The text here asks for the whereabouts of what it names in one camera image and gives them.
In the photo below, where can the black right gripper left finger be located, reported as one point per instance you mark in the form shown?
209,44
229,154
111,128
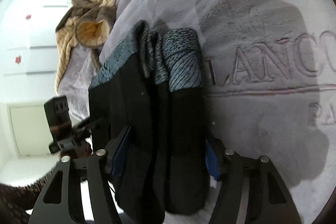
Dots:
60,200

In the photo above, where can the cream striped fleece robe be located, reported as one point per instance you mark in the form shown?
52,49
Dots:
87,23

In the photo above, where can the black pants with patterned waistband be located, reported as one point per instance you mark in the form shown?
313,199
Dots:
151,82

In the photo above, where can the person's left hand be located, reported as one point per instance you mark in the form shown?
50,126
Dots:
80,152

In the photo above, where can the grey embossed plush blanket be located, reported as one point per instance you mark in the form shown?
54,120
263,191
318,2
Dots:
269,78

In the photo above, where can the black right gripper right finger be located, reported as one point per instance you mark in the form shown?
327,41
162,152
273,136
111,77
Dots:
268,201

